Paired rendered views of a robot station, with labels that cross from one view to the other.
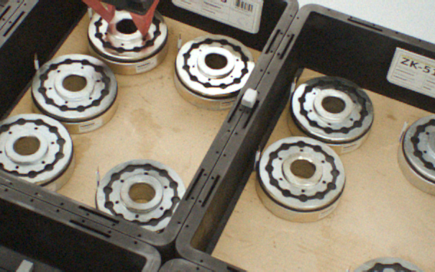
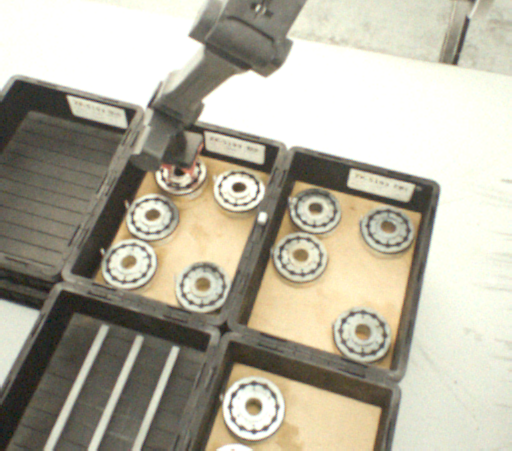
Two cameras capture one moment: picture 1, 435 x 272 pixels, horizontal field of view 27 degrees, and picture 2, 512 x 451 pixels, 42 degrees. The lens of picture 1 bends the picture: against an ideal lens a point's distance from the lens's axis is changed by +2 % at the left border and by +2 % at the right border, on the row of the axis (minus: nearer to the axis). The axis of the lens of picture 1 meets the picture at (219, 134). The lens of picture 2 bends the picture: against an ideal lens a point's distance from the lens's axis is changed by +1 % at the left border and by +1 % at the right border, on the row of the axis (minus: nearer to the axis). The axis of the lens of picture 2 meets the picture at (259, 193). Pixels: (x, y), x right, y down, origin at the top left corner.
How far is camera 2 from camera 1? 0.26 m
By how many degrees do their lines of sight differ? 5
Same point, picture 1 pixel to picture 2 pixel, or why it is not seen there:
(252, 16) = (258, 155)
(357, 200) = (336, 268)
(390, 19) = (349, 128)
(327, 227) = (319, 288)
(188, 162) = (229, 257)
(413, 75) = (363, 183)
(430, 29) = (375, 132)
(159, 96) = (206, 213)
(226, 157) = (252, 260)
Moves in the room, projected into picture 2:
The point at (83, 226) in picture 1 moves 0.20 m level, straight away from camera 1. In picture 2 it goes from (170, 317) to (150, 217)
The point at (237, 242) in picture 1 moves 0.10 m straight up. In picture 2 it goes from (265, 306) to (266, 283)
